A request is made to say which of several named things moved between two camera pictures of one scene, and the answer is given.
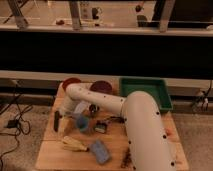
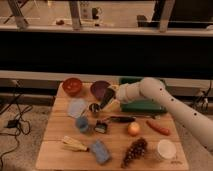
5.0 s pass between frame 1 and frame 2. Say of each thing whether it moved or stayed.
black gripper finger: moved
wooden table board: stayed
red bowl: stayed
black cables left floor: stayed
